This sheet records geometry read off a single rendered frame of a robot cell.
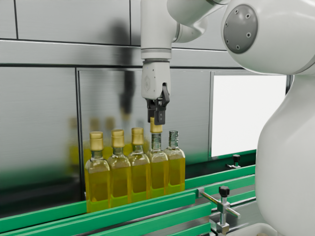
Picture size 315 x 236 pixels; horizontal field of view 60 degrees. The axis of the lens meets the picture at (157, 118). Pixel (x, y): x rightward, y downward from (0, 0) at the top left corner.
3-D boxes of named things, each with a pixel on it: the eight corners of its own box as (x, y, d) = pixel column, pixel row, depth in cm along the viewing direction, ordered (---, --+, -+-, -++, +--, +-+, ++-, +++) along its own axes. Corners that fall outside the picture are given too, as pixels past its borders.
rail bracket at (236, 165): (228, 183, 110) (230, 151, 108) (241, 189, 104) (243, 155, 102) (221, 185, 108) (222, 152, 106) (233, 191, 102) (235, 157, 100)
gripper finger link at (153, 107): (144, 99, 80) (144, 121, 81) (148, 99, 77) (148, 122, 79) (153, 98, 82) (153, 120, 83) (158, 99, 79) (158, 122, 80)
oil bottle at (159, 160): (160, 211, 86) (160, 146, 83) (168, 220, 81) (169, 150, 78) (144, 216, 84) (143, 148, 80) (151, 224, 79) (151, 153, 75)
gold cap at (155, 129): (159, 130, 80) (159, 115, 80) (164, 132, 77) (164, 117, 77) (147, 131, 79) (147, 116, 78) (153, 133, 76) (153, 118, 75)
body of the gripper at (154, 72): (136, 58, 78) (137, 97, 79) (152, 56, 69) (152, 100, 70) (160, 59, 81) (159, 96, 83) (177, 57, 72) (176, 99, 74)
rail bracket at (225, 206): (202, 211, 85) (204, 173, 83) (242, 240, 70) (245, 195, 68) (195, 214, 84) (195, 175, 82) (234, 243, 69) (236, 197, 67)
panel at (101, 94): (278, 145, 127) (283, 71, 121) (283, 147, 124) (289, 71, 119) (82, 180, 85) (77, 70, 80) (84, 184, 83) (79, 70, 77)
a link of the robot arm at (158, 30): (165, 51, 80) (136, 50, 76) (165, 4, 78) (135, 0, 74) (180, 49, 73) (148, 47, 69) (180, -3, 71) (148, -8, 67)
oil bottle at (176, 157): (175, 207, 89) (176, 143, 85) (185, 215, 84) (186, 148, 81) (160, 211, 86) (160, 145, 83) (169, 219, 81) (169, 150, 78)
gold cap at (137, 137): (140, 141, 78) (140, 126, 78) (146, 144, 75) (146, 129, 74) (129, 143, 77) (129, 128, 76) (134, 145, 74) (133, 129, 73)
